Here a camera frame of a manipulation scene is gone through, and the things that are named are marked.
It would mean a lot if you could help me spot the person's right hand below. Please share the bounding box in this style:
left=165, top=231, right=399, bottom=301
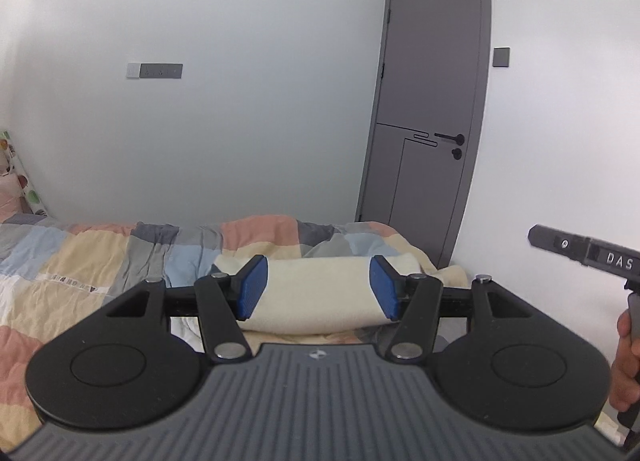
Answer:
left=609, top=308, right=640, bottom=414

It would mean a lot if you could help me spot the cream blue-striped sweater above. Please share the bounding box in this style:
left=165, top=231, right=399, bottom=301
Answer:
left=214, top=252, right=426, bottom=337

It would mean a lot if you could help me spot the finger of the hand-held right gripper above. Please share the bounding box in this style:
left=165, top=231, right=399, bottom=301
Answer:
left=528, top=224, right=591, bottom=263

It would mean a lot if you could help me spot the pink pillow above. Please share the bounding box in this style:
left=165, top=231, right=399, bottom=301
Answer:
left=0, top=174, right=28, bottom=214

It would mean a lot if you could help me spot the patchwork quilt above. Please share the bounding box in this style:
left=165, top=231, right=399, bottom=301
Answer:
left=0, top=214, right=473, bottom=429

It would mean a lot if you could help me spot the grey door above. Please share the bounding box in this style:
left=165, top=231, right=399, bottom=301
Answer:
left=355, top=0, right=493, bottom=269

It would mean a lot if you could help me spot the grey wall socket panel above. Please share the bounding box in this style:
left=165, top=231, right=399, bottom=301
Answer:
left=140, top=63, right=183, bottom=79

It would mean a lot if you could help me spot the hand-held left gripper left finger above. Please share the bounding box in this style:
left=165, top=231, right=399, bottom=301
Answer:
left=102, top=254, right=269, bottom=361

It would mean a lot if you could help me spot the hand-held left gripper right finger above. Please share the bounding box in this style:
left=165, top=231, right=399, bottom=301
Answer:
left=369, top=255, right=538, bottom=361

